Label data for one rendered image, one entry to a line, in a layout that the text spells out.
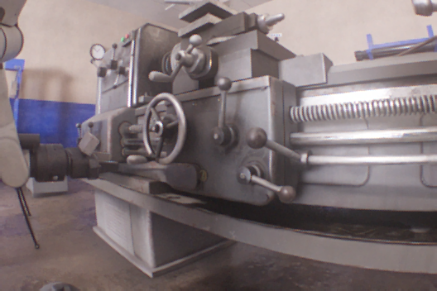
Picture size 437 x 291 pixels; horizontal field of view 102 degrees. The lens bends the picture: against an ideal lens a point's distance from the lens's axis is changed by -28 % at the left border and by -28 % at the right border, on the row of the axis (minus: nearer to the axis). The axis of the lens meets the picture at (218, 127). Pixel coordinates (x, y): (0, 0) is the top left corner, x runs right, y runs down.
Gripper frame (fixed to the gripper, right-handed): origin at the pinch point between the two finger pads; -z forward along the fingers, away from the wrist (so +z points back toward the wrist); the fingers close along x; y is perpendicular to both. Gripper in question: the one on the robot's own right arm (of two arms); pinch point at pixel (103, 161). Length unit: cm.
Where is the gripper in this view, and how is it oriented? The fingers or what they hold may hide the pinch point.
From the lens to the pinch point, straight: 65.4
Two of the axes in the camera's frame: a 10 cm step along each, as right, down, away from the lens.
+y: -2.3, 9.6, 1.7
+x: -7.0, -2.9, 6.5
